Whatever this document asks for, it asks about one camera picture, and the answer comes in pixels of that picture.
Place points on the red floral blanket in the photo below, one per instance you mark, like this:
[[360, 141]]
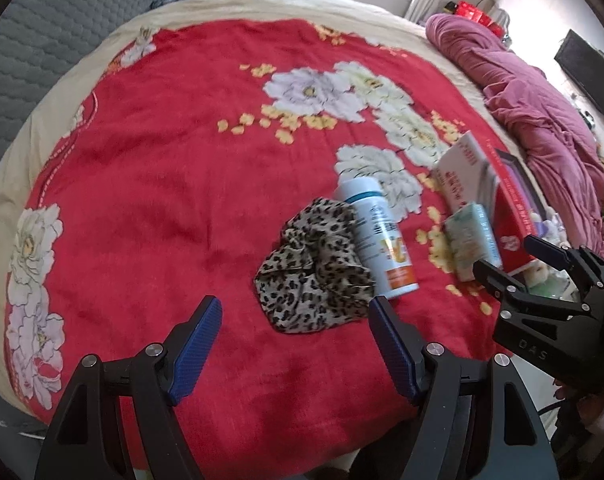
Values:
[[182, 160]]

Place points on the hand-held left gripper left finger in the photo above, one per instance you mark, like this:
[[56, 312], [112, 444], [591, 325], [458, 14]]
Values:
[[194, 355]]

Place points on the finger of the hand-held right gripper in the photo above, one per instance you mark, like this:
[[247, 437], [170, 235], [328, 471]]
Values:
[[496, 280], [546, 252]]

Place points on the grey bed base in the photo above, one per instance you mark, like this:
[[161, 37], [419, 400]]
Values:
[[2, 410]]

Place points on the leopard print scrunchie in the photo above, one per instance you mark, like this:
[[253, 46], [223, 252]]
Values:
[[312, 270]]

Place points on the red cardboard box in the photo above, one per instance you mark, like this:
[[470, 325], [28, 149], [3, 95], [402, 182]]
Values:
[[511, 220]]

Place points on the person's right hand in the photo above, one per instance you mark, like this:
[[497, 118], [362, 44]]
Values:
[[581, 415]]

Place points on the beige bed sheet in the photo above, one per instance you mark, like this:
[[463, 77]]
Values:
[[262, 2]]

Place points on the white pill bottle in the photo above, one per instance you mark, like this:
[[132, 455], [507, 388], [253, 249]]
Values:
[[381, 240]]

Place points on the pink quilt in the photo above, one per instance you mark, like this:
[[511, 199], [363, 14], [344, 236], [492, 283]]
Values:
[[531, 110]]

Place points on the green print tissue pack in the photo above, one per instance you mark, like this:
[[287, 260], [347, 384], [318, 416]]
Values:
[[474, 240]]

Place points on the purple printed book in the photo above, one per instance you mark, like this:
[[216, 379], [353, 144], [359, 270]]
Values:
[[524, 185]]

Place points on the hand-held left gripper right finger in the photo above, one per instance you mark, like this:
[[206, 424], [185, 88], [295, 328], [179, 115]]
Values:
[[394, 350]]

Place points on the red gift bag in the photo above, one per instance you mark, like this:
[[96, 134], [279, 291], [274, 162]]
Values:
[[491, 25], [466, 10]]

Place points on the black wall television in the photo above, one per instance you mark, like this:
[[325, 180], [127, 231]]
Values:
[[586, 72]]

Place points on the grey quilted headboard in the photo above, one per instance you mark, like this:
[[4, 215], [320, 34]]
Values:
[[42, 20]]

